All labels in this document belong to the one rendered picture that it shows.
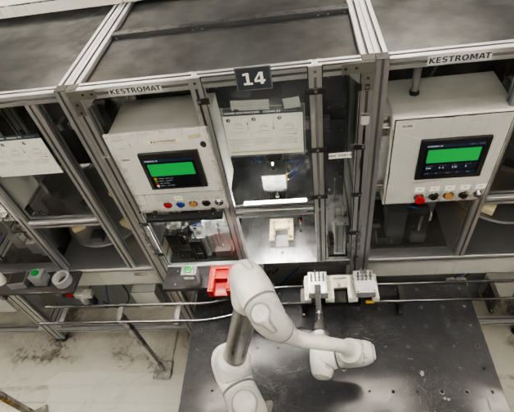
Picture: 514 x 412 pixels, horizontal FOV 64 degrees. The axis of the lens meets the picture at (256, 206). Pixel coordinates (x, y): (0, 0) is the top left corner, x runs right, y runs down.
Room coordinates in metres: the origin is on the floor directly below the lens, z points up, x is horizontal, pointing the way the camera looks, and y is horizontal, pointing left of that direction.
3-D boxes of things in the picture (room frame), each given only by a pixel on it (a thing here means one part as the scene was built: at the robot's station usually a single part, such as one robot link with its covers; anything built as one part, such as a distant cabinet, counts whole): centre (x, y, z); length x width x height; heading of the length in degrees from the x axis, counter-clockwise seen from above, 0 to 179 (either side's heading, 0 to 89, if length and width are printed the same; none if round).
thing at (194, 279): (1.26, 0.40, 0.97); 0.08 x 0.08 x 0.12; 79
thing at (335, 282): (1.07, -0.34, 0.84); 0.36 x 0.14 x 0.10; 79
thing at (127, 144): (1.45, 0.31, 1.60); 0.42 x 0.29 x 0.46; 79
